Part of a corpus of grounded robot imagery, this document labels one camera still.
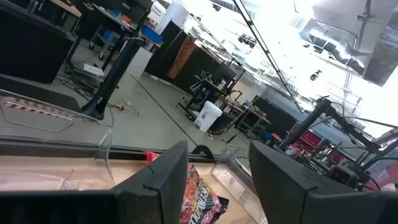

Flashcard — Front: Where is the black floor cable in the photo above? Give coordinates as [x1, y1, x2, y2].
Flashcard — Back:
[105, 99, 141, 128]

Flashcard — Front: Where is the orange banner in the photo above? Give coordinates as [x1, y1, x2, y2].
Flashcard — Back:
[167, 36, 198, 80]

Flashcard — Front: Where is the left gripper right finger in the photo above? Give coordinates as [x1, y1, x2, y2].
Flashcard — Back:
[248, 140, 398, 224]

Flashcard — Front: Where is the red tool chest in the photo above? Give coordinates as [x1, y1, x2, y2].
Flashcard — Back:
[285, 124, 346, 166]

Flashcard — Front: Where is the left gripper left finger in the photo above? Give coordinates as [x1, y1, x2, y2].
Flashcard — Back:
[0, 140, 189, 224]

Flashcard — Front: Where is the blue storage bin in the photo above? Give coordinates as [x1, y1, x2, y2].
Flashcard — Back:
[140, 24, 165, 45]

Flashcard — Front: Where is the black aluminium rig frame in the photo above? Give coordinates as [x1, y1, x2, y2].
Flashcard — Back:
[0, 136, 218, 162]

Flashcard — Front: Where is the black workbench panel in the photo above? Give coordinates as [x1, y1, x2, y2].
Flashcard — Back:
[0, 0, 77, 85]

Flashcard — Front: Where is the black hazard-striped floor mat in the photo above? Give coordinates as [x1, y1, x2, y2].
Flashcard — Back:
[0, 73, 83, 122]

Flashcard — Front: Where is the black room divider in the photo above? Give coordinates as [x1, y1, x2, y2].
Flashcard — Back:
[146, 20, 237, 94]

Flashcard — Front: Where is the clear plastic bin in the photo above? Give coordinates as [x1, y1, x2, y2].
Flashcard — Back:
[211, 146, 268, 224]
[0, 89, 114, 191]

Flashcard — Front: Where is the black floor stand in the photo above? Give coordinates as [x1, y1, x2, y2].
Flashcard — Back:
[81, 37, 146, 121]

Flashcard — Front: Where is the white bucket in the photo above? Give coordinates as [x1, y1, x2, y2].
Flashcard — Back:
[193, 100, 223, 133]

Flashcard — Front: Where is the black Maruchan noodle pack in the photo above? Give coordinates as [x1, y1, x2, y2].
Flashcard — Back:
[179, 164, 230, 224]

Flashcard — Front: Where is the cluttered black workbench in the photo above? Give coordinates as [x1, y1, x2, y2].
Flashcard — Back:
[177, 70, 246, 119]

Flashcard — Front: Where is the red Maruchan noodle pack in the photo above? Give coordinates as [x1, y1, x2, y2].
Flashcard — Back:
[143, 151, 161, 166]

